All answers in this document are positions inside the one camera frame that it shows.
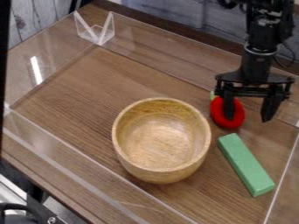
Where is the green rectangular block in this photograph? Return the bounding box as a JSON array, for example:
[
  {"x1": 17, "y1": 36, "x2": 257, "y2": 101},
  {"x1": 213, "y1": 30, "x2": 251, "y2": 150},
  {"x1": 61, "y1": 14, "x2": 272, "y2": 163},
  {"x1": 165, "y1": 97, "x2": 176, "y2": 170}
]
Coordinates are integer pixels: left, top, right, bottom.
[{"x1": 217, "y1": 133, "x2": 276, "y2": 197}]

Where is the clear acrylic tray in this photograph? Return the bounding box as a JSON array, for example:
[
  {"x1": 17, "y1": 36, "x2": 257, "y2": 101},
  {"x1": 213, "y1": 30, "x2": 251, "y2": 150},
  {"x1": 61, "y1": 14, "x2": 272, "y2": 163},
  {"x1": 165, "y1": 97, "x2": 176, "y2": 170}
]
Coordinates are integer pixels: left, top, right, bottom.
[{"x1": 0, "y1": 10, "x2": 299, "y2": 224}]

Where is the light wooden bowl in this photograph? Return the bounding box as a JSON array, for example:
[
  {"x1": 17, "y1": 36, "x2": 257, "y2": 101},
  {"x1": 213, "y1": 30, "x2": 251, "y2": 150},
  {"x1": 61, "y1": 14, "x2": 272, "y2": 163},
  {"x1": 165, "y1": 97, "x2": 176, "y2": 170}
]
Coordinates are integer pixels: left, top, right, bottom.
[{"x1": 110, "y1": 97, "x2": 211, "y2": 184}]

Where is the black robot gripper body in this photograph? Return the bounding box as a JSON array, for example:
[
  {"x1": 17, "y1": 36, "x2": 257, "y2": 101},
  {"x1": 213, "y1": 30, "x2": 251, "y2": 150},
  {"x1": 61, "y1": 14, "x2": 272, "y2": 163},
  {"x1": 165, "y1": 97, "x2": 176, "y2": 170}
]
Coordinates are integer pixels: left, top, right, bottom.
[{"x1": 215, "y1": 48, "x2": 295, "y2": 100}]

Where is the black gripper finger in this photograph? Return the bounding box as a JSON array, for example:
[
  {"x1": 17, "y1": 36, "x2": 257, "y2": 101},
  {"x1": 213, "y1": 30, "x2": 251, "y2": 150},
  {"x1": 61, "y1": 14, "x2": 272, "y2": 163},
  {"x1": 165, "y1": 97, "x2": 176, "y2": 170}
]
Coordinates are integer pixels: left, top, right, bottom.
[
  {"x1": 260, "y1": 86, "x2": 285, "y2": 123},
  {"x1": 223, "y1": 83, "x2": 235, "y2": 120}
]

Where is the black metal stand base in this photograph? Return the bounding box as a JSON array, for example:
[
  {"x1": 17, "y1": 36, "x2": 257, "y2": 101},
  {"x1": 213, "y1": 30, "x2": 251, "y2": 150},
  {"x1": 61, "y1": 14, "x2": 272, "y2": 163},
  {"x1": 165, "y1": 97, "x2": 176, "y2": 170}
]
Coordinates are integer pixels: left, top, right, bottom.
[{"x1": 0, "y1": 193, "x2": 69, "y2": 224}]

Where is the red plush strawberry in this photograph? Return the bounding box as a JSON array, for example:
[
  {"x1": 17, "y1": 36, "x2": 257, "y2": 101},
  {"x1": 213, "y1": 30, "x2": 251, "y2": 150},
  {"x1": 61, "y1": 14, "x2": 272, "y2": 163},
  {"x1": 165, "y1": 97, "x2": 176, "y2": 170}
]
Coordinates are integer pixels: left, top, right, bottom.
[{"x1": 209, "y1": 92, "x2": 245, "y2": 129}]

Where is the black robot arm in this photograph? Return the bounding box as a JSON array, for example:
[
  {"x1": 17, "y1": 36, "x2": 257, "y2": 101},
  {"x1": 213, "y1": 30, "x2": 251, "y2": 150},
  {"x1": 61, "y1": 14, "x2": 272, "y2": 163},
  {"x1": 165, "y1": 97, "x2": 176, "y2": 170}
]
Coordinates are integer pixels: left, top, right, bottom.
[{"x1": 215, "y1": 0, "x2": 295, "y2": 122}]

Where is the clear acrylic corner bracket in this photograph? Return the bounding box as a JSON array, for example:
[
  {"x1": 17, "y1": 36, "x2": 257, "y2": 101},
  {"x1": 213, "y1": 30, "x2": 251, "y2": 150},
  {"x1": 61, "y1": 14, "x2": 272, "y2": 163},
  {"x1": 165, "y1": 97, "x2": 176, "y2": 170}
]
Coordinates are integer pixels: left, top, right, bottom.
[{"x1": 73, "y1": 11, "x2": 114, "y2": 46}]

